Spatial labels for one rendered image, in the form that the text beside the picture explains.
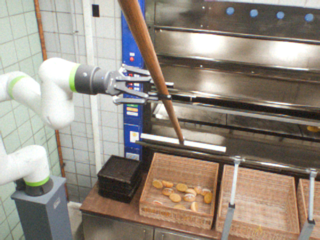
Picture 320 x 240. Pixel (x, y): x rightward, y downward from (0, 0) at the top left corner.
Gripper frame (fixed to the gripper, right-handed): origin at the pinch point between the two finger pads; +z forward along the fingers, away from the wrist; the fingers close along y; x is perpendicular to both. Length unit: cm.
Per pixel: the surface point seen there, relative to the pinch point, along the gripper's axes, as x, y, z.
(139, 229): -149, 66, -24
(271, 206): -172, 30, 76
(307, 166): -155, -5, 95
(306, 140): -142, -22, 89
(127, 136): -155, -4, -51
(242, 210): -164, 37, 53
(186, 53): -105, -63, -8
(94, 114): -146, -17, -81
